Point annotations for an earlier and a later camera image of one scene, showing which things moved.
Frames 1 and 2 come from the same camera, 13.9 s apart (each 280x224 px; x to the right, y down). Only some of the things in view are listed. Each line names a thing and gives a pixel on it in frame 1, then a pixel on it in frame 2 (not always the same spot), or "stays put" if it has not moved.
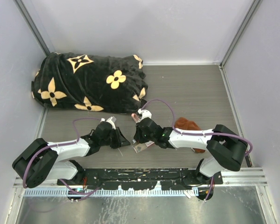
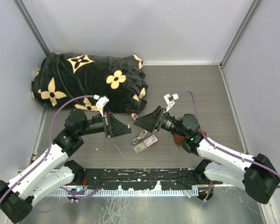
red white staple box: (140, 147) stays put
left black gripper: (119, 136) → (115, 128)
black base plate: (139, 178) stays put
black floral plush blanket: (111, 83) stays put
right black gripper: (137, 136) → (153, 121)
